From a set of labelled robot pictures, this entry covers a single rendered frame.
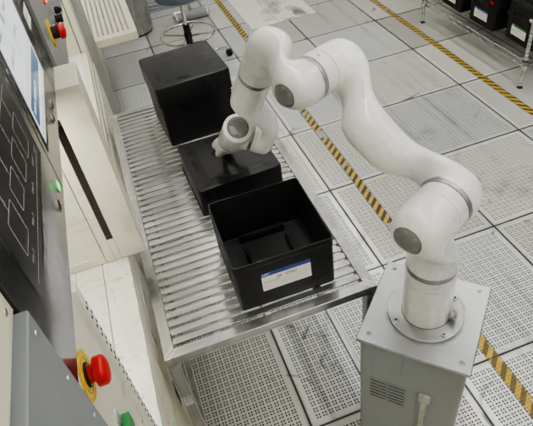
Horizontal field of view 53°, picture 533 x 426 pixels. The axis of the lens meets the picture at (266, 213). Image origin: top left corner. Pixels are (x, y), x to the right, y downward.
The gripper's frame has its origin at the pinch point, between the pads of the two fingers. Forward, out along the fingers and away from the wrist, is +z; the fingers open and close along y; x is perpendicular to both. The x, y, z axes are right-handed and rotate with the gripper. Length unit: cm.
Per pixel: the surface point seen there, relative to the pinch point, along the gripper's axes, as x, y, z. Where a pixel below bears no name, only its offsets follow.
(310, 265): 42, -4, -38
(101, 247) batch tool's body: 19, 46, -25
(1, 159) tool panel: 12, 43, -114
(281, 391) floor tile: 91, 7, 34
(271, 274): 41, 7, -39
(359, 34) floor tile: -90, -170, 216
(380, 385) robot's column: 80, -12, -35
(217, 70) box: -31.2, -9.0, 13.3
